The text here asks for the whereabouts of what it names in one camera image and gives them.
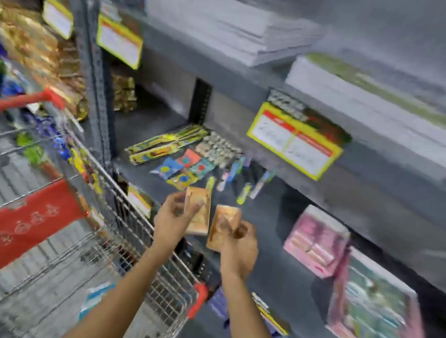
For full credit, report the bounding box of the metal wire shopping cart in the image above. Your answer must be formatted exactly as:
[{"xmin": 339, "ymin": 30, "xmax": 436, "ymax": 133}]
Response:
[{"xmin": 0, "ymin": 80, "xmax": 235, "ymax": 338}]

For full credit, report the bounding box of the person's right forearm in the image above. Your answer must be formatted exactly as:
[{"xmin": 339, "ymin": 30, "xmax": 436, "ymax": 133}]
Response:
[{"xmin": 212, "ymin": 271, "xmax": 307, "ymax": 338}]

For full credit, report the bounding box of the yellow red shelf price tag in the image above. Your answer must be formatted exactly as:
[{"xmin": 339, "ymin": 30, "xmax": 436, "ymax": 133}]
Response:
[
  {"xmin": 39, "ymin": 0, "xmax": 78, "ymax": 40},
  {"xmin": 92, "ymin": 13, "xmax": 147, "ymax": 71},
  {"xmin": 241, "ymin": 100, "xmax": 349, "ymax": 184},
  {"xmin": 123, "ymin": 183, "xmax": 156, "ymax": 219}
]

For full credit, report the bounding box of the person's left forearm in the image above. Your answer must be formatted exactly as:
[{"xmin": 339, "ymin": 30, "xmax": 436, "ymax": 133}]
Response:
[{"xmin": 55, "ymin": 231, "xmax": 180, "ymax": 338}]

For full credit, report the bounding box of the group of colourful eraser cards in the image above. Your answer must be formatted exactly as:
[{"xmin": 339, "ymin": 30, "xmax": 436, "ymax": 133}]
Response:
[{"xmin": 148, "ymin": 143, "xmax": 218, "ymax": 195}]

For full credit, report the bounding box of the red cart seat flap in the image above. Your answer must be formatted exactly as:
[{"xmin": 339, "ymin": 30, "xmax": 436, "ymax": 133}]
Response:
[{"xmin": 0, "ymin": 170, "xmax": 92, "ymax": 292}]

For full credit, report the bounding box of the large pink green boxed set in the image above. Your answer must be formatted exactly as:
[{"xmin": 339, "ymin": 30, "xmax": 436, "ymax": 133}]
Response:
[{"xmin": 324, "ymin": 244, "xmax": 446, "ymax": 338}]

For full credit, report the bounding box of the grey metal shelving unit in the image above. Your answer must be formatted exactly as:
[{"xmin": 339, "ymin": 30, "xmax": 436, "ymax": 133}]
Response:
[{"xmin": 0, "ymin": 0, "xmax": 446, "ymax": 338}]

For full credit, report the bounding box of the stack of green-covered white books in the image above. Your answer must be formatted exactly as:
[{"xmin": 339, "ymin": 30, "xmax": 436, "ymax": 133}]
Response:
[{"xmin": 276, "ymin": 49, "xmax": 446, "ymax": 171}]

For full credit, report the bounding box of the pile of gold snack packets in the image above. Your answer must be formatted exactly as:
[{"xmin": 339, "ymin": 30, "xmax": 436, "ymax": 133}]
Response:
[{"xmin": 0, "ymin": 0, "xmax": 105, "ymax": 123}]

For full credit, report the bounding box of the person's right hand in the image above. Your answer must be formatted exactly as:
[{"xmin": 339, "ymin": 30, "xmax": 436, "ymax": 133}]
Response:
[{"xmin": 214, "ymin": 217, "xmax": 263, "ymax": 284}]

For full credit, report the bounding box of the pink boxed stationery set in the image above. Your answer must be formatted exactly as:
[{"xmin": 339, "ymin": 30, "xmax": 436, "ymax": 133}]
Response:
[{"xmin": 280, "ymin": 201, "xmax": 354, "ymax": 282}]

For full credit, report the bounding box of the yellow black shelf tag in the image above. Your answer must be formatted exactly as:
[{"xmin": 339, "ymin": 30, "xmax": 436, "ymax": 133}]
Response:
[{"xmin": 247, "ymin": 293, "xmax": 296, "ymax": 337}]

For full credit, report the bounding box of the person's left hand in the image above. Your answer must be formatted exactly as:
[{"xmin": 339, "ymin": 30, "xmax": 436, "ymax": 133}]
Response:
[{"xmin": 149, "ymin": 188, "xmax": 207, "ymax": 256}]

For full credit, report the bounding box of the row of colourful pens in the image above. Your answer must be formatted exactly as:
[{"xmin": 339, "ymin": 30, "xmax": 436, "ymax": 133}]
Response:
[{"xmin": 204, "ymin": 151, "xmax": 278, "ymax": 210}]

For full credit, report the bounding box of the tan packet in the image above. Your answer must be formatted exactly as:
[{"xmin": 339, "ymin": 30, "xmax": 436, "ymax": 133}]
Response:
[
  {"xmin": 180, "ymin": 186, "xmax": 215, "ymax": 237},
  {"xmin": 206, "ymin": 203, "xmax": 243, "ymax": 255}
]

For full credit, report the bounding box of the pack of small white erasers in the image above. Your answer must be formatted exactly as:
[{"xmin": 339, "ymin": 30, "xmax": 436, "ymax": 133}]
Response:
[{"xmin": 193, "ymin": 129, "xmax": 245, "ymax": 171}]

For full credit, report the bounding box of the stack of white paper pads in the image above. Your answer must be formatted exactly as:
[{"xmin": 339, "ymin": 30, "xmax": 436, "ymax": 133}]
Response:
[{"xmin": 140, "ymin": 0, "xmax": 328, "ymax": 76}]

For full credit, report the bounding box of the yellow green blister card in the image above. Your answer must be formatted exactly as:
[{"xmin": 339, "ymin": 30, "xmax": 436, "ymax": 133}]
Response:
[
  {"xmin": 129, "ymin": 134, "xmax": 186, "ymax": 172},
  {"xmin": 125, "ymin": 115, "xmax": 210, "ymax": 165}
]

